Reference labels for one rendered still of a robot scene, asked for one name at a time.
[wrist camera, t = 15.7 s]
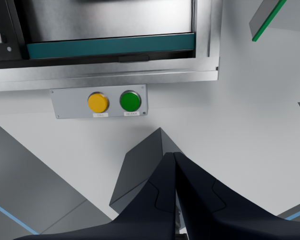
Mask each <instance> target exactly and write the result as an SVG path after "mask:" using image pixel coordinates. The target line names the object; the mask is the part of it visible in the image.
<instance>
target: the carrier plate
mask: <svg viewBox="0 0 300 240"><path fill-rule="evenodd" d="M0 33H1V34H4V36H5V39H6V43H2V44H0V61H15V60H29V56H28V52H27V48H26V45H25V41H24V37H23V34H22V30H21V26H20V22H19V18H18V15H17V11H16V7H15V4H14V0H0Z"/></svg>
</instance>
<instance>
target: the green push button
mask: <svg viewBox="0 0 300 240"><path fill-rule="evenodd" d="M120 103H121V106H122V107H123V108H124V109H125V110H127V111H134V110H136V109H137V108H138V106H139V104H140V99H139V97H138V95H137V94H135V93H133V92H127V93H125V94H124V95H123V96H122V97H121V99H120Z"/></svg>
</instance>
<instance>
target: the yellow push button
mask: <svg viewBox="0 0 300 240"><path fill-rule="evenodd" d="M107 105H108V102H107V99H106V98H105V97H104V96H103V95H101V94H93V95H91V96H90V97H89V99H88V106H89V108H90V109H91V110H92V111H93V112H97V113H99V112H103V111H104V110H105V109H106V107H107Z"/></svg>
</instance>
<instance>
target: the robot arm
mask: <svg viewBox="0 0 300 240"><path fill-rule="evenodd" d="M176 192H177V195H178V199H179V203H180V208H181V211H180V210H179V209H178V207H177V206H176ZM181 212H182V213H181ZM181 214H182V215H183V219H184V223H185V227H186V230H187V233H183V234H180V230H179V228H181V223H180V215H181ZM13 240H300V221H291V220H286V219H283V218H280V217H278V216H275V215H273V214H271V213H270V212H268V211H266V210H265V209H263V208H262V207H260V206H258V205H257V204H255V203H253V202H252V201H250V200H248V199H247V198H245V197H243V196H241V195H240V194H238V193H237V192H235V191H234V190H232V189H231V188H229V187H228V186H226V185H225V184H224V183H222V182H221V181H219V180H218V179H216V178H215V177H214V176H212V175H211V174H210V173H208V172H207V171H206V170H204V169H203V168H202V167H200V166H199V165H198V164H196V163H195V162H193V161H192V160H191V159H189V158H188V157H186V156H185V155H184V154H182V153H181V152H174V153H173V152H166V153H165V154H164V156H163V158H162V159H161V161H160V162H159V164H158V165H157V167H156V168H155V170H154V171H153V173H152V174H151V176H150V177H149V179H148V180H147V182H146V183H145V185H144V186H143V188H142V189H141V190H140V192H139V193H138V194H137V195H136V196H135V198H134V199H133V200H132V201H131V202H130V203H129V204H128V205H127V207H126V208H125V209H124V210H123V211H122V212H121V213H120V214H119V215H118V216H117V217H116V218H115V219H114V220H113V221H111V222H109V223H107V224H103V225H99V226H94V227H89V228H85V229H80V230H74V231H69V232H64V233H56V234H38V235H27V236H23V237H19V238H16V239H13Z"/></svg>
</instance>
